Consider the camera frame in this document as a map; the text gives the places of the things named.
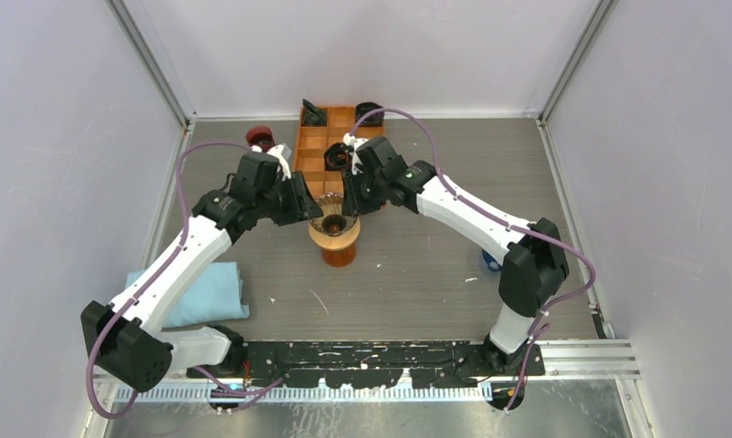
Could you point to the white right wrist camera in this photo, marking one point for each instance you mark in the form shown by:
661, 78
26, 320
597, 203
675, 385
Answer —
351, 146

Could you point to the wooden ring dripper stand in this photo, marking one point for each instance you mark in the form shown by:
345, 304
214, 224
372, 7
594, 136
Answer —
335, 243

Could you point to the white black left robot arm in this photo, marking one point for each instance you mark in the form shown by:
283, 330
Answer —
126, 337

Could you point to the clear grey ribbed dripper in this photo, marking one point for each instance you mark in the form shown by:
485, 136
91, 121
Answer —
333, 222

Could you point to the orange glass carafe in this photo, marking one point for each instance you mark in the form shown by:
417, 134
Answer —
339, 258

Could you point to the black dripper top-left compartment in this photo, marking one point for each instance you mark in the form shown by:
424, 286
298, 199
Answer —
312, 115

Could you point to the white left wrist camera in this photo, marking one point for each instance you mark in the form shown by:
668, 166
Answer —
281, 153

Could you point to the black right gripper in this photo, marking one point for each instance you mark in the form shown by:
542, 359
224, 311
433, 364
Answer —
353, 205

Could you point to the light blue folded cloth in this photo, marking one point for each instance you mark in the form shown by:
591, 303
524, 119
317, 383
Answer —
215, 295

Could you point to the red black carafe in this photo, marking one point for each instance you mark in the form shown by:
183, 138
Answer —
260, 136

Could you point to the orange compartment tray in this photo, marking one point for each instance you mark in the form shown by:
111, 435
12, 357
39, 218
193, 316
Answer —
313, 141

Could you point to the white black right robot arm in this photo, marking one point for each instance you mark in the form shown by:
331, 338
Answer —
531, 263

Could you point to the black dripper middle compartment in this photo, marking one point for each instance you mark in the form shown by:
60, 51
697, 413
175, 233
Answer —
335, 158

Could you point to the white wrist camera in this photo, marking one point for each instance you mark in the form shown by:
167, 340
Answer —
351, 146
281, 153

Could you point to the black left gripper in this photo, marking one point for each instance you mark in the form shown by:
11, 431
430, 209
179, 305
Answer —
301, 199

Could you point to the blue ribbed dripper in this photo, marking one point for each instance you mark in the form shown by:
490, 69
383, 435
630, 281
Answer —
491, 263

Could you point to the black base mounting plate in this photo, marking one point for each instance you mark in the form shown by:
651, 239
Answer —
365, 365

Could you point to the black dripper top-right compartment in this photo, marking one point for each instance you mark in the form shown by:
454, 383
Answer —
369, 114

